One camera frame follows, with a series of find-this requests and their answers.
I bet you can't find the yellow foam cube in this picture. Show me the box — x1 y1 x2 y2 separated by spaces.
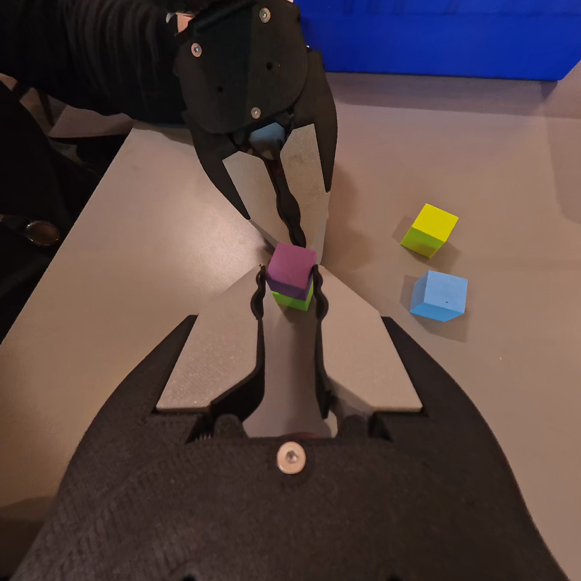
400 203 459 259

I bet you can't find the purple foam cube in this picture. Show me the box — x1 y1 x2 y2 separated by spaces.
265 243 318 300

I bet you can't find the person's black clothing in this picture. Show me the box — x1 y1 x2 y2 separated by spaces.
0 82 132 341

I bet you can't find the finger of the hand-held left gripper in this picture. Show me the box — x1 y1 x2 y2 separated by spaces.
279 123 331 265
222 151 307 249

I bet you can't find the green foam cube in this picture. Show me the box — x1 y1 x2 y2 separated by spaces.
272 281 314 311

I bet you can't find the blue plastic bin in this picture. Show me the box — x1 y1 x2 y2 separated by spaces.
293 0 581 82

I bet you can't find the blue foam cube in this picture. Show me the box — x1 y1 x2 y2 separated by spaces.
409 271 468 322

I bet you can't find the person's left forearm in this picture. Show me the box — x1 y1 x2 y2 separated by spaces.
0 0 191 123

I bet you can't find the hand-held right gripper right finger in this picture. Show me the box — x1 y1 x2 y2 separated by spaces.
312 265 424 419

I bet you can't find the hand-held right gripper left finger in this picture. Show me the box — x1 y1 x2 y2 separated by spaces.
156 265 267 423

